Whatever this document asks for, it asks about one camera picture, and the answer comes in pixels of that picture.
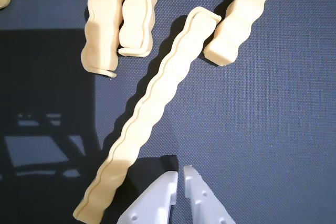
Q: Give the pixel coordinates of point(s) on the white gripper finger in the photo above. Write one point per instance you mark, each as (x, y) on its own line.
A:
(155, 200)
(200, 200)

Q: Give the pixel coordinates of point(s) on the long crinkle-cut plastic fry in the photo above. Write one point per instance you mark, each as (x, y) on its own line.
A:
(160, 95)

